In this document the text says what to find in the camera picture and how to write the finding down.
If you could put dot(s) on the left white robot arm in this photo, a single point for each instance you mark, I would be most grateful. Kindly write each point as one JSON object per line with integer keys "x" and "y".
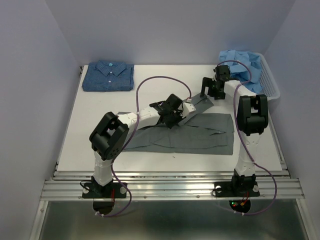
{"x": 109, "y": 138}

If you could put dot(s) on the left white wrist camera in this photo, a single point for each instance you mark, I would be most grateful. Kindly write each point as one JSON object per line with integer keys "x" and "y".
{"x": 188, "y": 109}

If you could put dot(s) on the aluminium mounting rail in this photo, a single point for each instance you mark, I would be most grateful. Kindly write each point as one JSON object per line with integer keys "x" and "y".
{"x": 173, "y": 186}

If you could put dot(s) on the white plastic basket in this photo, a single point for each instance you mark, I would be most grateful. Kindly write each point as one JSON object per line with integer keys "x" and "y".
{"x": 267, "y": 80}

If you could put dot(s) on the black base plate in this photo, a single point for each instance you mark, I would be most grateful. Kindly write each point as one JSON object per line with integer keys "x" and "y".
{"x": 113, "y": 190}
{"x": 226, "y": 189}

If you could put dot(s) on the folded dark blue checked shirt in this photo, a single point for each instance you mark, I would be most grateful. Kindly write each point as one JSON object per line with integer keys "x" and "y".
{"x": 109, "y": 76}

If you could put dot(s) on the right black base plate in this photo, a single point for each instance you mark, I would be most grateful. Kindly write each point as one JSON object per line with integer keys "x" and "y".
{"x": 226, "y": 189}

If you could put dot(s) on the grey long sleeve shirt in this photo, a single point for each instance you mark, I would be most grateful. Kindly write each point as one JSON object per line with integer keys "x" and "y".
{"x": 201, "y": 133}

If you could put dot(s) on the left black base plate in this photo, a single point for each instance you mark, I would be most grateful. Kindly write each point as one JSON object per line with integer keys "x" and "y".
{"x": 113, "y": 190}

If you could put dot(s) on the crumpled light blue shirt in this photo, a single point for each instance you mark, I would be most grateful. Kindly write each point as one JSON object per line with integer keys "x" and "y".
{"x": 244, "y": 66}

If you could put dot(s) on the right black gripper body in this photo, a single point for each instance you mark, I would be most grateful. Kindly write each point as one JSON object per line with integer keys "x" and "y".
{"x": 214, "y": 92}

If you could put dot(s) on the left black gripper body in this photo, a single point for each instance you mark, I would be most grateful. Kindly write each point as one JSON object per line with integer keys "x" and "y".
{"x": 175, "y": 118}

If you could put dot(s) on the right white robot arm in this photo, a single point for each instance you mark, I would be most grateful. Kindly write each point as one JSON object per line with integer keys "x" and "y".
{"x": 251, "y": 119}

